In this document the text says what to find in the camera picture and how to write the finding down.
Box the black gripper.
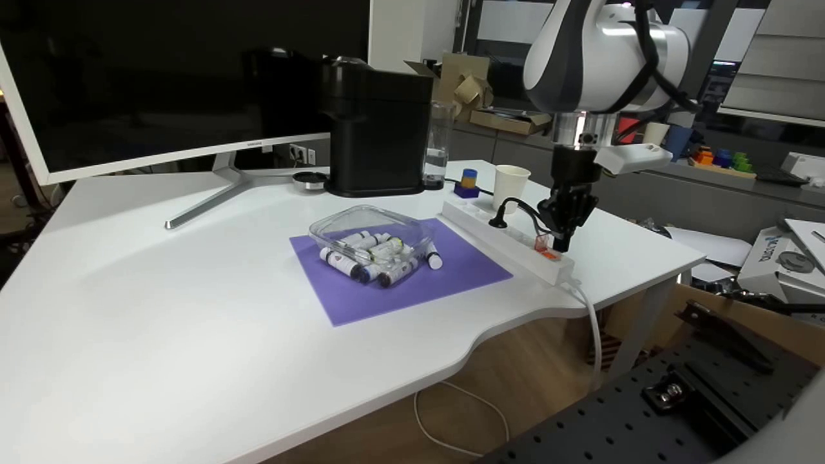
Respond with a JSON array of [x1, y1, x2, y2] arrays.
[[538, 144, 601, 254]]

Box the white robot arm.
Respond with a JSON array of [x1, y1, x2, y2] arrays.
[[522, 0, 696, 254]]

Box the white power strip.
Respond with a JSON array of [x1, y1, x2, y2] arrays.
[[440, 202, 571, 287]]

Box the white paper cup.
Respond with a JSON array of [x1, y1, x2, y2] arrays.
[[491, 166, 531, 207]]

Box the blue and yellow small object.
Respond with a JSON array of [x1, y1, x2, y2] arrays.
[[454, 169, 480, 198]]

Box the cardboard box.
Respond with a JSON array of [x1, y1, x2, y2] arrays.
[[410, 55, 549, 138]]

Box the clear plastic container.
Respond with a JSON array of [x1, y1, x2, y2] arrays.
[[310, 207, 433, 290]]

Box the purple mat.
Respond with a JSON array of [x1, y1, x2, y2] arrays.
[[292, 219, 511, 326]]

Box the black perforated breadboard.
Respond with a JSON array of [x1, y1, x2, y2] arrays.
[[480, 344, 818, 464]]

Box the black coffee machine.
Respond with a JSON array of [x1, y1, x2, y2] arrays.
[[321, 57, 433, 197]]

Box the white framed monitor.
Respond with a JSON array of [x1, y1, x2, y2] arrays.
[[0, 0, 374, 232]]

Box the black plug and cable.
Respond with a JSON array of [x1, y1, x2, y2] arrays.
[[488, 193, 552, 240]]

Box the white power strip cord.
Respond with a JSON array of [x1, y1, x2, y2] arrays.
[[562, 280, 606, 375]]

